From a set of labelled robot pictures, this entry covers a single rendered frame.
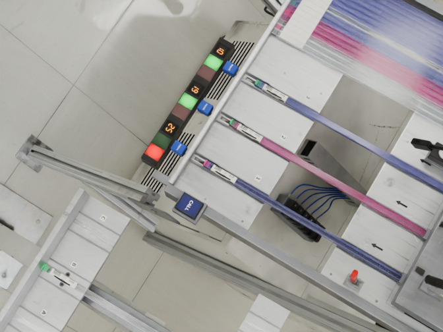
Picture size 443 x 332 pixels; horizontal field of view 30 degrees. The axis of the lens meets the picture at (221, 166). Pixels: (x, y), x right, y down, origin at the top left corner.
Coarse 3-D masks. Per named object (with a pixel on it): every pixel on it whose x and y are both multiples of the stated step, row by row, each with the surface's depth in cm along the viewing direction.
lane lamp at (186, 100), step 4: (184, 96) 188; (188, 96) 188; (180, 100) 188; (184, 100) 188; (188, 100) 188; (192, 100) 188; (196, 100) 187; (184, 104) 187; (188, 104) 187; (192, 104) 187; (188, 108) 187
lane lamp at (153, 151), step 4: (152, 144) 185; (148, 148) 185; (152, 148) 185; (156, 148) 185; (160, 148) 185; (148, 152) 185; (152, 152) 185; (156, 152) 184; (160, 152) 184; (152, 156) 184; (156, 156) 184; (160, 156) 184; (156, 160) 184
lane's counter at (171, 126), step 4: (168, 120) 186; (164, 124) 186; (168, 124) 186; (172, 124) 186; (176, 124) 186; (164, 128) 186; (168, 128) 186; (172, 128) 186; (176, 128) 186; (168, 132) 186; (172, 132) 186; (172, 136) 185
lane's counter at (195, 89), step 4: (192, 84) 189; (196, 84) 188; (200, 84) 188; (188, 88) 188; (192, 88) 188; (196, 88) 188; (200, 88) 188; (192, 92) 188; (196, 92) 188; (200, 92) 188; (196, 96) 188
